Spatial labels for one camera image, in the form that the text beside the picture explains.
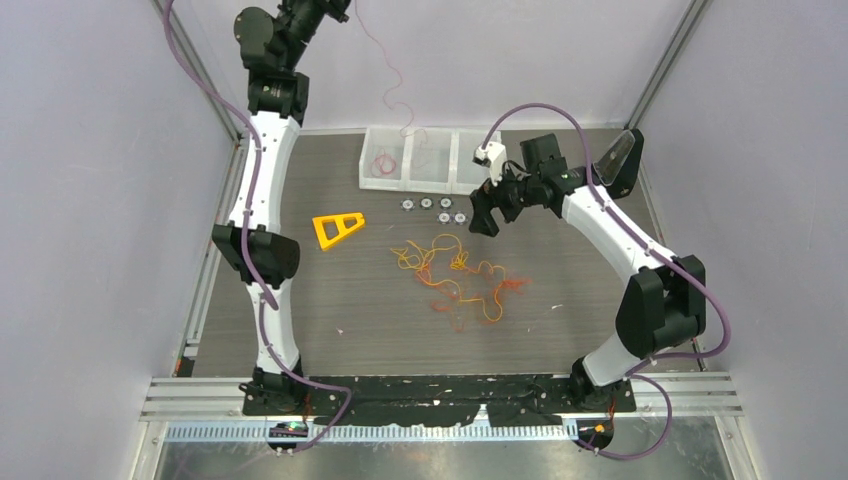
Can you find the left clear plastic bin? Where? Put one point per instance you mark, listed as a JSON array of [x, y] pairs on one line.
[[381, 162]]

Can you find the black poker chip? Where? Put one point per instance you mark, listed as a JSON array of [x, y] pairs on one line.
[[446, 203], [407, 205], [460, 218], [444, 218], [426, 203]]

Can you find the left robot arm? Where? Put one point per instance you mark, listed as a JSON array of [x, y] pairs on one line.
[[251, 239]]

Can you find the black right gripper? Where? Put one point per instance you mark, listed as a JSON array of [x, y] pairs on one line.
[[486, 198]]

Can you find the black wedge stand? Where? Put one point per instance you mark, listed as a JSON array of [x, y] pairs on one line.
[[618, 168]]

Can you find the white slotted cable duct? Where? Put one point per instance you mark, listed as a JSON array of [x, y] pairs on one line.
[[259, 431]]

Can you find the middle clear plastic bin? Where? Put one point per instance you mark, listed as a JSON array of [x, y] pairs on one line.
[[426, 161]]

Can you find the clear plastic bin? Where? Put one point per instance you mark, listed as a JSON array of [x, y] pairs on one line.
[[426, 161], [381, 162], [464, 174]]

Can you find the right clear plastic bin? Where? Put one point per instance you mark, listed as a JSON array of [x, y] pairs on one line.
[[464, 174]]

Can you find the yellow triangular plastic part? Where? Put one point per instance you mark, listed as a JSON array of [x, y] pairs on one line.
[[330, 230]]

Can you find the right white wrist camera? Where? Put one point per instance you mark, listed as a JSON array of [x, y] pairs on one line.
[[492, 156]]

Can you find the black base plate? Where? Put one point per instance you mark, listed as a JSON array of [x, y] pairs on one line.
[[432, 401]]

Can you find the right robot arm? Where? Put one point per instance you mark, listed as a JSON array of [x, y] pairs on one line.
[[660, 308]]

